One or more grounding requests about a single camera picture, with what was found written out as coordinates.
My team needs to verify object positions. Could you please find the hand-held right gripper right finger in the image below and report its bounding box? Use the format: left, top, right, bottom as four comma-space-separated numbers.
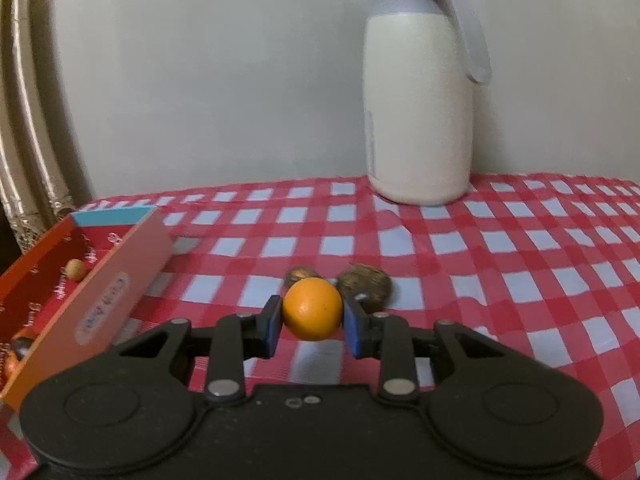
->
342, 295, 507, 406

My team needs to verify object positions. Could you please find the small brown fruit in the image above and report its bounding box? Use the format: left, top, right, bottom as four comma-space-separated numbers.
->
285, 267, 324, 286

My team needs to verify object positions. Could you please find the cream jug with grey lid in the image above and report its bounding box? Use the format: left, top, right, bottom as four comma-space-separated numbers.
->
362, 0, 494, 206

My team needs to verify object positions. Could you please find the red cardboard box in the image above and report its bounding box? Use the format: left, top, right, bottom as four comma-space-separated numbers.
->
0, 205, 175, 412

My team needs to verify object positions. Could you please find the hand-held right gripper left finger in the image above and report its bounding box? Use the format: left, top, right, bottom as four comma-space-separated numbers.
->
117, 294, 284, 406

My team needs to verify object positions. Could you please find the beige curtain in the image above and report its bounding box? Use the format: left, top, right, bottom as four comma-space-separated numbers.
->
0, 0, 97, 257

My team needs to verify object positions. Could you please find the red checkered tablecloth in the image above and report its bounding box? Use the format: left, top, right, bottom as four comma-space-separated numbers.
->
0, 172, 640, 480

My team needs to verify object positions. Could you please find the large brown fruit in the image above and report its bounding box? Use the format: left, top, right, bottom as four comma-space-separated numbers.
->
336, 263, 393, 310

